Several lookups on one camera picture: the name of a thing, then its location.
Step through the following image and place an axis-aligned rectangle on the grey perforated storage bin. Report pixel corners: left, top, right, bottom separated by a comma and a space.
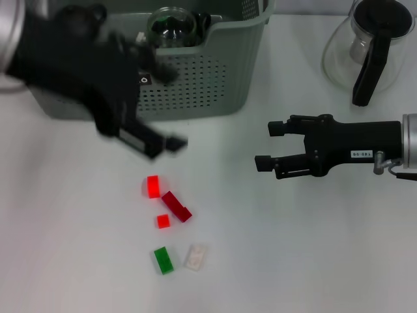
29, 0, 277, 122

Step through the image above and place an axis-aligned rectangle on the green rectangular brick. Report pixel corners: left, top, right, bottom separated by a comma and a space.
152, 246, 175, 276

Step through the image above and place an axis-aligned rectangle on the right gripper silver connector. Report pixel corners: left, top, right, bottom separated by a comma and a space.
373, 150, 388, 176

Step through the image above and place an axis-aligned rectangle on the dark clay teapot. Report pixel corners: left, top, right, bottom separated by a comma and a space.
60, 3, 108, 35

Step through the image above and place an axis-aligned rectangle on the bright red rectangular brick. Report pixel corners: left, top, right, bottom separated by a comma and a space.
145, 175, 162, 199

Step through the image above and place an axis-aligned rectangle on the glass pitcher black handle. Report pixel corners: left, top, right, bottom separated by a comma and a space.
321, 0, 414, 108

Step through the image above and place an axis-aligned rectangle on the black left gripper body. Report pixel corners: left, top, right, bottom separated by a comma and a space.
5, 9, 141, 138

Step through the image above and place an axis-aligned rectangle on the dark red long brick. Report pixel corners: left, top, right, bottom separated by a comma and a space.
161, 191, 193, 224

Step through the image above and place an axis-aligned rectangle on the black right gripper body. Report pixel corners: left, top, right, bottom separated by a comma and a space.
302, 113, 405, 179

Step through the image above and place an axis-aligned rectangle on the glass teacup black sleeve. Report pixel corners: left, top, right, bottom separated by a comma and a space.
146, 8, 212, 49

